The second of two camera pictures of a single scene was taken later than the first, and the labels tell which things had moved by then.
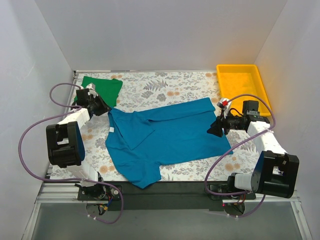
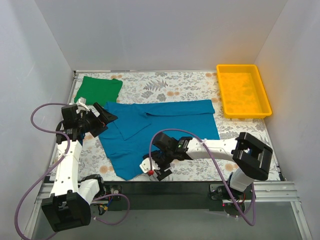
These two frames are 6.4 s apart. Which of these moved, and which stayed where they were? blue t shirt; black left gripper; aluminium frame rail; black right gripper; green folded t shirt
Moved: blue t shirt; black right gripper; black left gripper
Stayed: green folded t shirt; aluminium frame rail
